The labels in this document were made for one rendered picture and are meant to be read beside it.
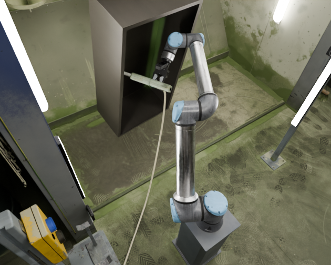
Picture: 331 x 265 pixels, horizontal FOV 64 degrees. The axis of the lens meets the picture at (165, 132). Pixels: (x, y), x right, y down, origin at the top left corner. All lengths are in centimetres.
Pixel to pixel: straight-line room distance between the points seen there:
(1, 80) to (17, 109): 15
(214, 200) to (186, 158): 33
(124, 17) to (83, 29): 163
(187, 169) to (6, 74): 98
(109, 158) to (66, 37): 133
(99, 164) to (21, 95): 175
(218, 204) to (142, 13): 117
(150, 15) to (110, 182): 165
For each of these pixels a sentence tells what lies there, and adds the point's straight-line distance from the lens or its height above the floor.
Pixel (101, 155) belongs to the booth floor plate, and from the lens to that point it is 287.
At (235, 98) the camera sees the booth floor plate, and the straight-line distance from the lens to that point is 356.
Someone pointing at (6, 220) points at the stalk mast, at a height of 164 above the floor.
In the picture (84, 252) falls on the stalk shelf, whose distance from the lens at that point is 169.
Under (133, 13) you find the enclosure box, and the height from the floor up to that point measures 165.
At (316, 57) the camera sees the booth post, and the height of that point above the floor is 76.
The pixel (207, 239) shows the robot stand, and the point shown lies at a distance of 185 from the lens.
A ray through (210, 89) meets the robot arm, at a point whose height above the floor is 138.
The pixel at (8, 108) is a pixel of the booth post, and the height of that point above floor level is 161.
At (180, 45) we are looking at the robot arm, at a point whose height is 139.
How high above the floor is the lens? 238
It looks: 51 degrees down
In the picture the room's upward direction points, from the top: 4 degrees clockwise
